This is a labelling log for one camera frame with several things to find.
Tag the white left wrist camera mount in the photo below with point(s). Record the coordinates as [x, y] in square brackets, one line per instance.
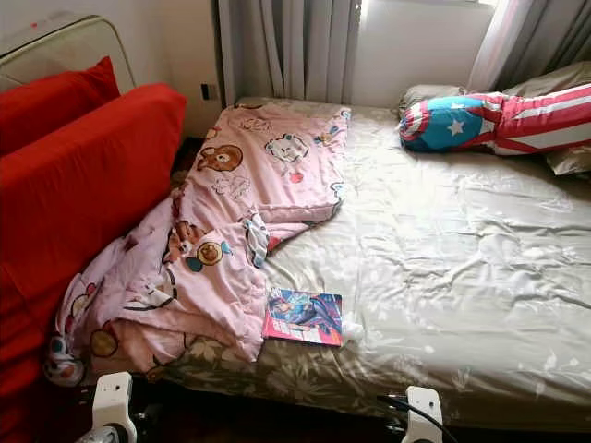
[113, 406]

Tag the colourful comic book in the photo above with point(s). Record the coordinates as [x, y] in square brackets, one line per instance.
[300, 317]

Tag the bed with beige floral sheet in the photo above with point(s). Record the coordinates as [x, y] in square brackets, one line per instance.
[443, 249]

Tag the red fabric cushion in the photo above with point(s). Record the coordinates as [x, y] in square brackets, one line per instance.
[55, 106]
[74, 203]

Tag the black wall outlet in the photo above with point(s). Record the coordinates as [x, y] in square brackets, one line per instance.
[209, 91]

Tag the star and stripes bolster pillow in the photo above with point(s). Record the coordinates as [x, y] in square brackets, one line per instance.
[452, 125]

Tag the pink cartoon print blanket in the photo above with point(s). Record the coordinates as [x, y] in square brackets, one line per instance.
[240, 185]

